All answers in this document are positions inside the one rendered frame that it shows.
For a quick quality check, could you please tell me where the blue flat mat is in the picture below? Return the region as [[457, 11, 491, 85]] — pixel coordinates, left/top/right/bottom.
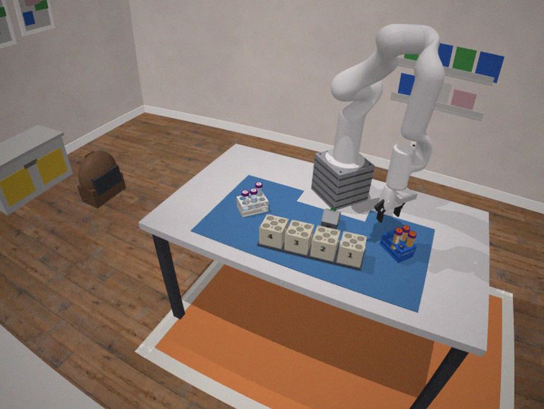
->
[[191, 175, 435, 313]]

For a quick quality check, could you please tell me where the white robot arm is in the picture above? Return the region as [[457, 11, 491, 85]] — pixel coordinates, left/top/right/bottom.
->
[[325, 24, 445, 204]]

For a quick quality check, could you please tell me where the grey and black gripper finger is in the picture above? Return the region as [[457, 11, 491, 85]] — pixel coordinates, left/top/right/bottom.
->
[[374, 199, 386, 223], [393, 203, 405, 217]]

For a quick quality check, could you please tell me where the beige bucket adapter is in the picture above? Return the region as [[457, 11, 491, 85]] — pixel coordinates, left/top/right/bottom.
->
[[259, 214, 289, 249], [337, 231, 367, 268], [285, 220, 314, 255], [310, 226, 340, 261]]

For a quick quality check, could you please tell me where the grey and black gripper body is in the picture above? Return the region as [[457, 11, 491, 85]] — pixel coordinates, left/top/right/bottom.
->
[[379, 184, 402, 210]]

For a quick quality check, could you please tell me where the blue tube rack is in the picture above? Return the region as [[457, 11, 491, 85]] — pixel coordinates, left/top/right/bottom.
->
[[380, 230, 416, 263]]

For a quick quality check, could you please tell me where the white tube rack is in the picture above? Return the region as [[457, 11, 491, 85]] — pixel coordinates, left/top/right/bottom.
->
[[237, 192, 268, 217]]

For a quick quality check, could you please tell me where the sample tube with purple cap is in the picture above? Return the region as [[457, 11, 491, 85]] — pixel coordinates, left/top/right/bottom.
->
[[391, 228, 403, 250], [405, 231, 417, 247], [400, 225, 411, 241]]

